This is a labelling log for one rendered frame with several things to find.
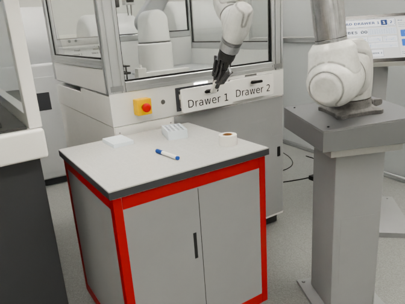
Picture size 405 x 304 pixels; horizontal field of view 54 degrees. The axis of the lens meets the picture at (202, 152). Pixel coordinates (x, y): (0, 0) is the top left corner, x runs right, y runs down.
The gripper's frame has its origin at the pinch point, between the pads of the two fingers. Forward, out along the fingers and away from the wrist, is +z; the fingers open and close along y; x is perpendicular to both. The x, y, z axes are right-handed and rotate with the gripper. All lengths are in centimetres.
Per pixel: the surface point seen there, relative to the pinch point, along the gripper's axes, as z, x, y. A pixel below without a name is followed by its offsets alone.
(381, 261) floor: 47, -62, -95
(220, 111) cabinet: 19.7, -10.7, 1.2
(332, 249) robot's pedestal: 15, -11, -85
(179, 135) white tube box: 4.9, 28.0, -19.7
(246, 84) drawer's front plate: 8.8, -26.8, 6.6
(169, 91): 7.7, 17.9, 9.6
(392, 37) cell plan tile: -25, -101, -10
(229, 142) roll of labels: -8.9, 20.1, -38.9
